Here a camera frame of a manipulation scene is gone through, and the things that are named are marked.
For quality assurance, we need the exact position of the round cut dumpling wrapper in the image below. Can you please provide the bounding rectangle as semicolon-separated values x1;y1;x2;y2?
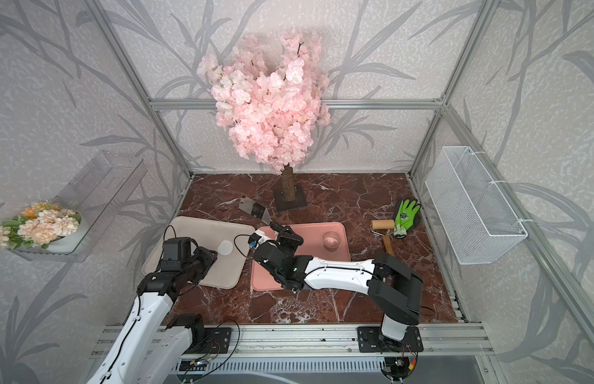
217;240;234;256

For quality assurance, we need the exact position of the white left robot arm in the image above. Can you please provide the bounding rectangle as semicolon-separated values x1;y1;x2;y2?
88;237;218;383

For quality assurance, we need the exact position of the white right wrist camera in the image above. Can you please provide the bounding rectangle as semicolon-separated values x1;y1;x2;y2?
247;230;271;250

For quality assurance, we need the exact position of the black metal tree base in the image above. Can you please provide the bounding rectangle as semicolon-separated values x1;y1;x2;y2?
272;184;307;213

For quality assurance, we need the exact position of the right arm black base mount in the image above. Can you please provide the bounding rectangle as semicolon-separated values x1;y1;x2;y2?
357;326;424;353

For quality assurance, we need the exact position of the metal spatula black handle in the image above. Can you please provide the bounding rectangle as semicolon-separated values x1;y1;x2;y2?
239;198;273;227

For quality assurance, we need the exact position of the pink silicone mat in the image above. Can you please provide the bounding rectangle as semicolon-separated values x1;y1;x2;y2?
250;222;351;291

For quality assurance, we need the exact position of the artificial cherry blossom tree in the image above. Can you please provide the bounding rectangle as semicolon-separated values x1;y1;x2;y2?
197;30;331;203

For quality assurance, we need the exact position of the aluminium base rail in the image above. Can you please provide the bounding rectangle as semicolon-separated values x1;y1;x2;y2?
80;323;509;384

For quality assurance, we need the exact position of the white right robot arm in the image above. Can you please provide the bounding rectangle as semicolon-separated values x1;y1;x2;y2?
248;222;424;342

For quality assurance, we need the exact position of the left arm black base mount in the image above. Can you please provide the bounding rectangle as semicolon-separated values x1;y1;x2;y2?
167;315;232;355

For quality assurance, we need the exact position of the clear plastic wall shelf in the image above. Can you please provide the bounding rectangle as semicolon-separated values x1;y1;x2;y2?
14;150;147;262

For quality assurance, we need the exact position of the beige silicone mat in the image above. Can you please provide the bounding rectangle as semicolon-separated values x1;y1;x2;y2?
142;215;257;290

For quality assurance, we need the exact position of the white wire mesh basket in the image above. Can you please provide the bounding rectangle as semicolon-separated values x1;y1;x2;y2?
426;147;528;266

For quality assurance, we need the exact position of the wooden rolling pin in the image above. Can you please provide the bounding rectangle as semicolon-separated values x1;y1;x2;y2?
370;220;395;256

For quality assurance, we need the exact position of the green work glove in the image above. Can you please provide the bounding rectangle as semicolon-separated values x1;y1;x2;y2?
393;199;422;239

